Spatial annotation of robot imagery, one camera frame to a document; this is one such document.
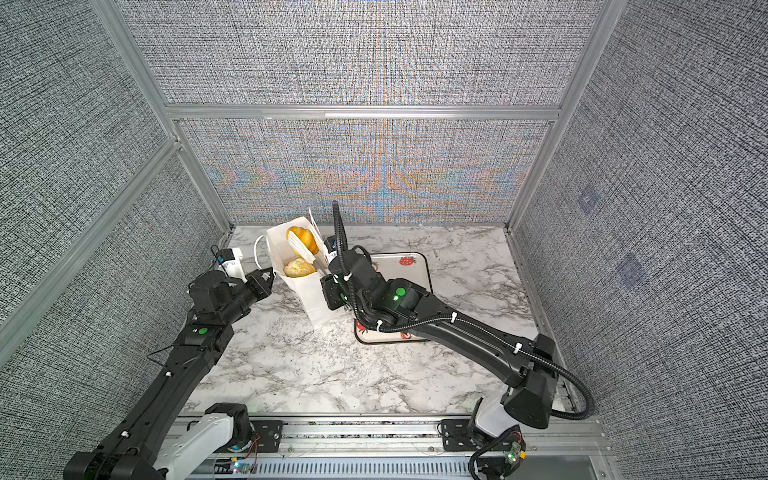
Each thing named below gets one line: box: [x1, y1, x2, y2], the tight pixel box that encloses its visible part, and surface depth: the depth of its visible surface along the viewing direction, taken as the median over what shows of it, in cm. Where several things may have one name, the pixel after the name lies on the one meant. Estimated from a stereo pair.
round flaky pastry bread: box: [284, 258, 317, 278], surface depth 85 cm
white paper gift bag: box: [266, 216, 331, 326], surface depth 79 cm
